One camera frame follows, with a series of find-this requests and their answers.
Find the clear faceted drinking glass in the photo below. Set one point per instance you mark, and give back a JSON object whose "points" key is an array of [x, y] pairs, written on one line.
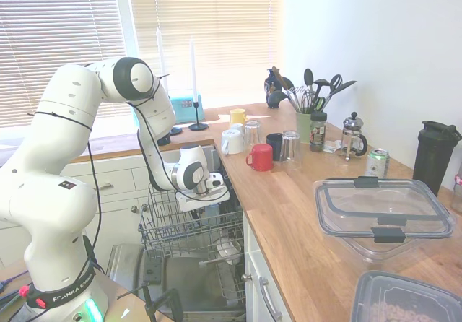
{"points": [[291, 150], [252, 138]]}

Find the black ladle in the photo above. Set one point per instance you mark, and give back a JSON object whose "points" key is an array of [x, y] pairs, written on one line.
{"points": [[277, 99]]}

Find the metal whisk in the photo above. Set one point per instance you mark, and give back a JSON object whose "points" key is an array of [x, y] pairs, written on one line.
{"points": [[299, 98]]}

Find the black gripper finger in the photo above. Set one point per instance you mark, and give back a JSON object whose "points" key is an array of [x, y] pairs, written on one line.
{"points": [[198, 214]]}

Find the dark blue painted vase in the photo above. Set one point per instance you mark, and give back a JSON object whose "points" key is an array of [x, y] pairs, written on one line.
{"points": [[270, 80]]}

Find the yellow mug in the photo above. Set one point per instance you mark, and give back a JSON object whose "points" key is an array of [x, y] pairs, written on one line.
{"points": [[237, 116]]}

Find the glass jar red lid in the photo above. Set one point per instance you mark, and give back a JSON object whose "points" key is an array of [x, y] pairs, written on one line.
{"points": [[457, 195]]}

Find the round metal cabinet knob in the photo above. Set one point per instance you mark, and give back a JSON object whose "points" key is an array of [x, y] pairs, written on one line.
{"points": [[135, 210], [246, 277]]}

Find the cream window blind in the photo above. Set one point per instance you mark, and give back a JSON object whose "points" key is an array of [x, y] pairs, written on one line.
{"points": [[54, 18], [223, 18]]}

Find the small black candle cup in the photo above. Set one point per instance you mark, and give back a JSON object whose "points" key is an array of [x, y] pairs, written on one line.
{"points": [[164, 139]]}

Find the black shaker bottle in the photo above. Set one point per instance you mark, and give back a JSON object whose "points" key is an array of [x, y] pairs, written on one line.
{"points": [[431, 156]]}

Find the small white striped cup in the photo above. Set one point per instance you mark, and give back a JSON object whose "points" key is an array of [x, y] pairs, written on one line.
{"points": [[237, 127]]}

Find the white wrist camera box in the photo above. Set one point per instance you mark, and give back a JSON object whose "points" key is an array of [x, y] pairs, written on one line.
{"points": [[216, 181]]}

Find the clear plastic lidded container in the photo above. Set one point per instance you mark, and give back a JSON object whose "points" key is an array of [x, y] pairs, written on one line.
{"points": [[379, 199]]}

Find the red mug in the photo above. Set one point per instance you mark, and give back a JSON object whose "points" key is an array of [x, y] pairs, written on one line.
{"points": [[261, 157]]}

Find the grey lidded plastic container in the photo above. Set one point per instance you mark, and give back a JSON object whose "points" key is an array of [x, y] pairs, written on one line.
{"points": [[397, 293]]}

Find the white green drink can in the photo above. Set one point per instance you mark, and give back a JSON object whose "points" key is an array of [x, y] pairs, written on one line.
{"points": [[377, 163]]}

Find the cream kitchen cabinet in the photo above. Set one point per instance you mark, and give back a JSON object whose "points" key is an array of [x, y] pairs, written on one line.
{"points": [[119, 170], [254, 260]]}

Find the black printed mug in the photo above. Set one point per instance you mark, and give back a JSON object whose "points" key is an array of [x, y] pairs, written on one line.
{"points": [[273, 147]]}

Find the glass jar black lid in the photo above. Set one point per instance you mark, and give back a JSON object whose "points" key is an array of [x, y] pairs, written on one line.
{"points": [[317, 134]]}

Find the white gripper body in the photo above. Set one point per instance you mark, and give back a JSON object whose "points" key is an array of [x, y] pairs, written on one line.
{"points": [[213, 199]]}

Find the tall white candle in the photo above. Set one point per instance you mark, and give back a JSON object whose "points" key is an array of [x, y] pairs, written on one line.
{"points": [[193, 69], [159, 55]]}

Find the black nylon spatula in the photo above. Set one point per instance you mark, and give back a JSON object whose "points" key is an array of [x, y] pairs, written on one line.
{"points": [[344, 85]]}

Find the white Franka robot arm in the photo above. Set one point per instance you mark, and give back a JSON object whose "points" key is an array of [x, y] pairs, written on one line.
{"points": [[47, 199]]}

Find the white mug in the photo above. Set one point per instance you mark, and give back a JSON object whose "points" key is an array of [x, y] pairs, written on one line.
{"points": [[234, 143]]}

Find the teal metal bread box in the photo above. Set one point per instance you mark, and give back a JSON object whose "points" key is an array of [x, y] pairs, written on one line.
{"points": [[186, 107]]}

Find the glass French press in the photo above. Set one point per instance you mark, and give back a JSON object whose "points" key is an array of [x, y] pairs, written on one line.
{"points": [[352, 134]]}

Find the black nylon spoon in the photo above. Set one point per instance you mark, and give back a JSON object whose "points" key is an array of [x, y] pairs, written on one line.
{"points": [[308, 76], [287, 82]]}

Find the built-in dishwasher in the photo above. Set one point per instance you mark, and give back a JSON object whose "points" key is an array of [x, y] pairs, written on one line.
{"points": [[187, 286]]}

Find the wooden spoon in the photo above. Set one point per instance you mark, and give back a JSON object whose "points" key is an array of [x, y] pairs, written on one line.
{"points": [[276, 73]]}

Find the white bowl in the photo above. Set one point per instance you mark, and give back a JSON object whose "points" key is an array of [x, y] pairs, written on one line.
{"points": [[227, 250]]}

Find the white paper sachet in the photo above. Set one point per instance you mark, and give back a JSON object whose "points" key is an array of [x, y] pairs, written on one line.
{"points": [[330, 147]]}

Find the pale green utensil pot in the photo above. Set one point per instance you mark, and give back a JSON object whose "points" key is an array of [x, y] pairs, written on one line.
{"points": [[303, 127]]}

